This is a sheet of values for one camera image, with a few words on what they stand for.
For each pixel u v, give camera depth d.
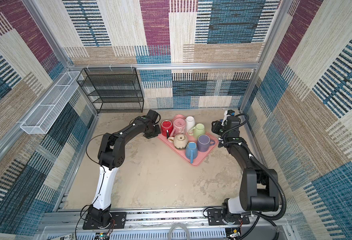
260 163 0.47
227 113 0.79
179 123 0.99
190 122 1.01
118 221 0.73
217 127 0.79
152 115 0.87
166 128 0.99
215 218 0.73
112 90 1.11
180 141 0.92
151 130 0.89
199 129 0.96
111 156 0.61
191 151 0.88
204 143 0.92
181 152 0.97
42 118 0.72
